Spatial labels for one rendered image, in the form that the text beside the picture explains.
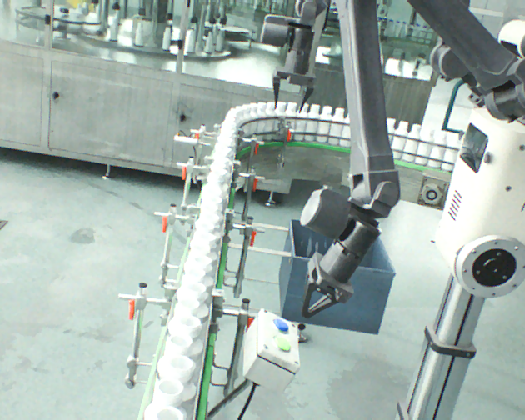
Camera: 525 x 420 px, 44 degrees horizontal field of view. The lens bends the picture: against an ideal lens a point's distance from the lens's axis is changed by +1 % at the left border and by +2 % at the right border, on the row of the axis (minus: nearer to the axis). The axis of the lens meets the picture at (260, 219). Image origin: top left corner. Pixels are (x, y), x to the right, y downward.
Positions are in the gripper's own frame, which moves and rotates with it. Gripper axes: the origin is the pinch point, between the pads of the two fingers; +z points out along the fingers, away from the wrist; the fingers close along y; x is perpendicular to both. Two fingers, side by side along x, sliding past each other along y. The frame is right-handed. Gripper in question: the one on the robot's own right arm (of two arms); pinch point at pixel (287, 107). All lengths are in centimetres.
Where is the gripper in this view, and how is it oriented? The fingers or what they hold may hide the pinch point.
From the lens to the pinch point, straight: 166.8
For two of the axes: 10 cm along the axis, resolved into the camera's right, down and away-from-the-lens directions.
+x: 0.0, 3.7, -9.3
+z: -1.8, 9.1, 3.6
